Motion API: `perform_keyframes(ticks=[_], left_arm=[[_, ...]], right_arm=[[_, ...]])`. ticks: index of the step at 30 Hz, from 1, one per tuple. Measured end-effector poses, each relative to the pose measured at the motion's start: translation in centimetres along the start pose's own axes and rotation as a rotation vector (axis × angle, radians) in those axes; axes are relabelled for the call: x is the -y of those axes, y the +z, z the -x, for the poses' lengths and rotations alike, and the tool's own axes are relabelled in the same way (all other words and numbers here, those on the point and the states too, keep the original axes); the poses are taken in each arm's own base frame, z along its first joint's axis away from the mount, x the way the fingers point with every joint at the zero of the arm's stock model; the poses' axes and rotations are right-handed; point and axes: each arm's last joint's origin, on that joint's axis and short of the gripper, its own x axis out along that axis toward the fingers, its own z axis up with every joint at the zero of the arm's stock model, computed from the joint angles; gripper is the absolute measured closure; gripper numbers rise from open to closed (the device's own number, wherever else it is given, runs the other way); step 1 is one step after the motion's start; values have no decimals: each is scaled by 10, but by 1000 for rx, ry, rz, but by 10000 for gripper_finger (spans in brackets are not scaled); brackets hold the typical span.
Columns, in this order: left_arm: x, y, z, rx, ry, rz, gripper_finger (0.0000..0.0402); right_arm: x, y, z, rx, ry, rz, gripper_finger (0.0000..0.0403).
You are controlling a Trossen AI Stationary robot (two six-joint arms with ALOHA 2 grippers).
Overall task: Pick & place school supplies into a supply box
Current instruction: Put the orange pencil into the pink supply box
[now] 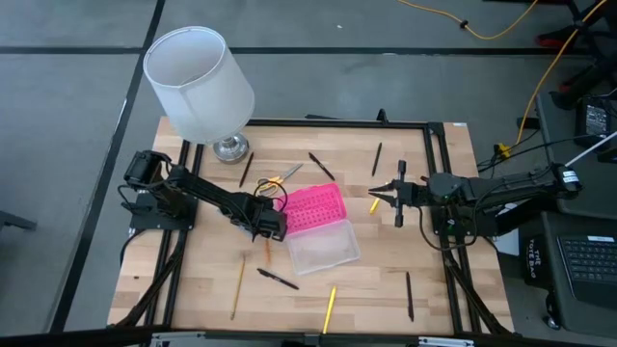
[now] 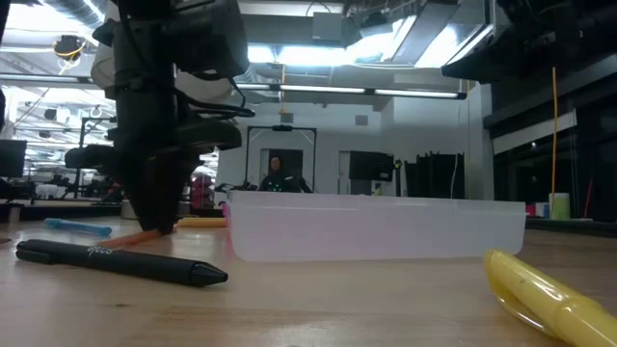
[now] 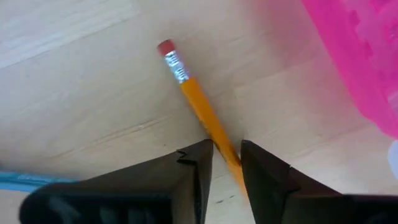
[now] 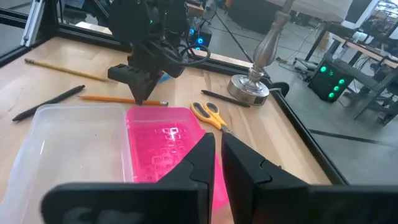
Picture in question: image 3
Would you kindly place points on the clear pencil box pink lid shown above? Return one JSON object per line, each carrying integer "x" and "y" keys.
{"x": 357, "y": 62}

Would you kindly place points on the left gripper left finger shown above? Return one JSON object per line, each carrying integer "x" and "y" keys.
{"x": 140, "y": 193}

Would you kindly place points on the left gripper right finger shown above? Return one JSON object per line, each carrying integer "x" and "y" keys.
{"x": 280, "y": 199}

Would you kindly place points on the orange pencil red eraser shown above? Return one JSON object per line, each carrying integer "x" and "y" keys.
{"x": 202, "y": 105}

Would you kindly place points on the blue pen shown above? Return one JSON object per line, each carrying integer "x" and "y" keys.
{"x": 18, "y": 180}

